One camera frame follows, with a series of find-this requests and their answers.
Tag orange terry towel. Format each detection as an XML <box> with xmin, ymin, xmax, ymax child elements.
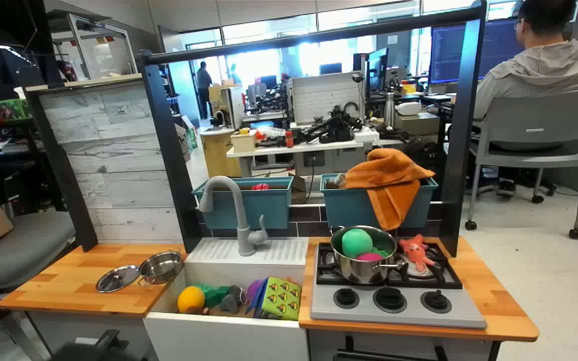
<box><xmin>343</xmin><ymin>147</ymin><xmax>438</xmax><ymax>232</ymax></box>

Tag white office table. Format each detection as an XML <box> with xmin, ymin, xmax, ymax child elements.
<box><xmin>225</xmin><ymin>136</ymin><xmax>405</xmax><ymax>177</ymax></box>

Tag teal plastic bin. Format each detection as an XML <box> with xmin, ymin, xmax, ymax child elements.
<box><xmin>320</xmin><ymin>170</ymin><xmax>439</xmax><ymax>231</ymax></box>
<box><xmin>192</xmin><ymin>175</ymin><xmax>297</xmax><ymax>232</ymax></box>

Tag grey toy faucet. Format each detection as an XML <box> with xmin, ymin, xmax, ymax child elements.
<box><xmin>196</xmin><ymin>175</ymin><xmax>273</xmax><ymax>259</ymax></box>

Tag black equipment on table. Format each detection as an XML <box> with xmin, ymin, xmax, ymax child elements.
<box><xmin>307</xmin><ymin>101</ymin><xmax>366</xmax><ymax>145</ymax></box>

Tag yellow waste bin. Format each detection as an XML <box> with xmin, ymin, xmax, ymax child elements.
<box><xmin>199</xmin><ymin>126</ymin><xmax>245</xmax><ymax>179</ymax></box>

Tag green plush ball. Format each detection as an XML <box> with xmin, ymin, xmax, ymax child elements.
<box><xmin>340</xmin><ymin>227</ymin><xmax>375</xmax><ymax>259</ymax></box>

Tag white board panel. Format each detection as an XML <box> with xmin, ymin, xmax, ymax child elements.
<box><xmin>288</xmin><ymin>71</ymin><xmax>366</xmax><ymax>126</ymax></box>

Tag pink plush ball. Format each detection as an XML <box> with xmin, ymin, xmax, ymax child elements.
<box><xmin>356</xmin><ymin>251</ymin><xmax>386</xmax><ymax>265</ymax></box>

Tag stainless steel pot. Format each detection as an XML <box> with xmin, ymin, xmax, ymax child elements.
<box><xmin>328</xmin><ymin>223</ymin><xmax>411</xmax><ymax>286</ymax></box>

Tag green patterned cube toy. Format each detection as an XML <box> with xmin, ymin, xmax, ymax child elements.
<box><xmin>258</xmin><ymin>275</ymin><xmax>304</xmax><ymax>322</ymax></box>

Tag black stove knob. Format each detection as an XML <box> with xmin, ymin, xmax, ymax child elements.
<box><xmin>332</xmin><ymin>286</ymin><xmax>362</xmax><ymax>311</ymax></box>
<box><xmin>419</xmin><ymin>289</ymin><xmax>454</xmax><ymax>316</ymax></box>
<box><xmin>374</xmin><ymin>286</ymin><xmax>409</xmax><ymax>313</ymax></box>

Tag standing person dark clothes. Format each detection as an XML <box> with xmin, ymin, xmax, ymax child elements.
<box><xmin>195</xmin><ymin>60</ymin><xmax>214</xmax><ymax>120</ymax></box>

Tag green plush toy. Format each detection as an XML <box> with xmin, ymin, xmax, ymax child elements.
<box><xmin>196</xmin><ymin>283</ymin><xmax>234</xmax><ymax>309</ymax></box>

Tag pink orange bunny toy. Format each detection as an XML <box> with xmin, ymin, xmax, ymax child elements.
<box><xmin>398</xmin><ymin>232</ymin><xmax>436</xmax><ymax>275</ymax></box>

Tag small steel bowl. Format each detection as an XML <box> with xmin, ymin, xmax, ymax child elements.
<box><xmin>139</xmin><ymin>251</ymin><xmax>185</xmax><ymax>284</ymax></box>

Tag yellow toy ball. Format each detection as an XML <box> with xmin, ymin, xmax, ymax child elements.
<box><xmin>175</xmin><ymin>284</ymin><xmax>208</xmax><ymax>316</ymax></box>

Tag grey stove knob panel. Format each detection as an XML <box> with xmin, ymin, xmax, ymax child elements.
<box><xmin>309</xmin><ymin>283</ymin><xmax>488</xmax><ymax>332</ymax></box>

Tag white toy sink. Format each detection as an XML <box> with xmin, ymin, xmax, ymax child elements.
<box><xmin>142</xmin><ymin>236</ymin><xmax>311</xmax><ymax>361</ymax></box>

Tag grey wood plank panel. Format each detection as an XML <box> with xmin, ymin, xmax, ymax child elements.
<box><xmin>36</xmin><ymin>79</ymin><xmax>185</xmax><ymax>246</ymax></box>

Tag black stove grate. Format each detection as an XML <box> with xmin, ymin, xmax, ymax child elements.
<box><xmin>316</xmin><ymin>238</ymin><xmax>466</xmax><ymax>291</ymax></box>

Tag large computer monitor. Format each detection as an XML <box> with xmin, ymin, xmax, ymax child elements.
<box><xmin>428</xmin><ymin>17</ymin><xmax>525</xmax><ymax>88</ymax></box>

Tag light wooden shelf board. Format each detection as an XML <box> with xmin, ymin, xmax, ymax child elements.
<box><xmin>25</xmin><ymin>71</ymin><xmax>144</xmax><ymax>96</ymax></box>

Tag wooden countertop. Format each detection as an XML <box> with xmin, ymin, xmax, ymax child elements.
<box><xmin>0</xmin><ymin>240</ymin><xmax>187</xmax><ymax>319</ymax></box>
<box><xmin>297</xmin><ymin>236</ymin><xmax>542</xmax><ymax>345</ymax></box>

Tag grey office chair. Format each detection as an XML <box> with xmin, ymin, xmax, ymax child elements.
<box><xmin>464</xmin><ymin>88</ymin><xmax>578</xmax><ymax>240</ymax></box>

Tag grey seat cushion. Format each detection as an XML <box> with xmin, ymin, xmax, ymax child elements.
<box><xmin>0</xmin><ymin>208</ymin><xmax>77</xmax><ymax>296</ymax></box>

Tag seated person grey hoodie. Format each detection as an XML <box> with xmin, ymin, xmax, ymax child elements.
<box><xmin>471</xmin><ymin>0</ymin><xmax>578</xmax><ymax>122</ymax></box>

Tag black metal railing frame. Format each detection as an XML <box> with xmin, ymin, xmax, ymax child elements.
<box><xmin>134</xmin><ymin>0</ymin><xmax>488</xmax><ymax>259</ymax></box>

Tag black metal side post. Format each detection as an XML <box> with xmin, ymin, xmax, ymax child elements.
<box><xmin>25</xmin><ymin>0</ymin><xmax>100</xmax><ymax>253</ymax></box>

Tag white wire rack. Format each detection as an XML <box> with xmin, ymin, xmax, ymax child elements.
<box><xmin>46</xmin><ymin>8</ymin><xmax>140</xmax><ymax>83</ymax></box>

